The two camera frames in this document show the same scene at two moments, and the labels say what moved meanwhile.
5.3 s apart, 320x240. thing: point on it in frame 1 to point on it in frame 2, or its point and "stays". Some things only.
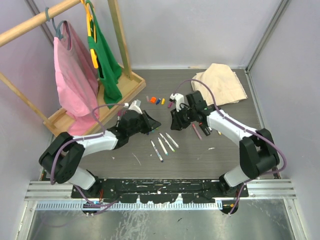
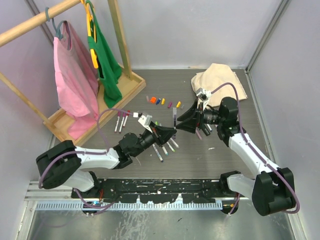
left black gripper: [148, 127] to [161, 134]
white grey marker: [172, 140] stays
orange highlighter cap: [153, 99] stays
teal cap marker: [162, 146] stays
